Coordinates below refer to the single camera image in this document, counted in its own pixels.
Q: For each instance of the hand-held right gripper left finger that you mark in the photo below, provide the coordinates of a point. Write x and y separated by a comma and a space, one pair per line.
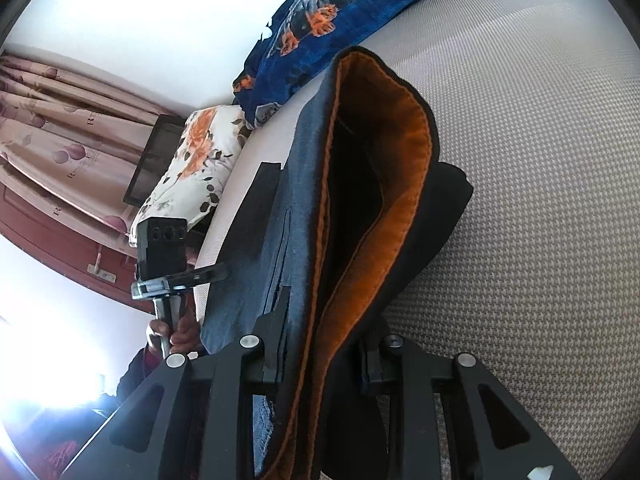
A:
270, 340

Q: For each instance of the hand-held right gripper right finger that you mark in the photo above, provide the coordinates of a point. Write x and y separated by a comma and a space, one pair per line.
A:
370, 365

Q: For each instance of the black pants with orange lining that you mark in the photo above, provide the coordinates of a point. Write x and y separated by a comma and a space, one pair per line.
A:
350, 210

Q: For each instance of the person's left forearm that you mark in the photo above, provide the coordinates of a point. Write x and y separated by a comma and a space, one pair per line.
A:
135, 375

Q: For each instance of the person's left hand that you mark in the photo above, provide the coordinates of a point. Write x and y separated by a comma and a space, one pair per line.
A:
189, 335

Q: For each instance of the white orange floral pillow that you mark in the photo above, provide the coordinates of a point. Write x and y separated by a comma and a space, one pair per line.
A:
200, 160

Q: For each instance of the red wooden cabinet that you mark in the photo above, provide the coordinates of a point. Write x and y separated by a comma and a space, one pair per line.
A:
60, 240

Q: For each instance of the pink patterned curtain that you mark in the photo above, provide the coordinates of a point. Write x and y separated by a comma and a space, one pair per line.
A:
60, 135

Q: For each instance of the beige woven bed mat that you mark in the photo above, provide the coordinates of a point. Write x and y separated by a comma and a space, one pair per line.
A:
525, 160

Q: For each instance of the blue printed blanket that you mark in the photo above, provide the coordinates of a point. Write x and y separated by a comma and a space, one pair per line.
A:
325, 35

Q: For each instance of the black rectangular frame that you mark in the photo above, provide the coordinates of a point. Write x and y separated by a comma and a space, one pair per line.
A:
150, 165

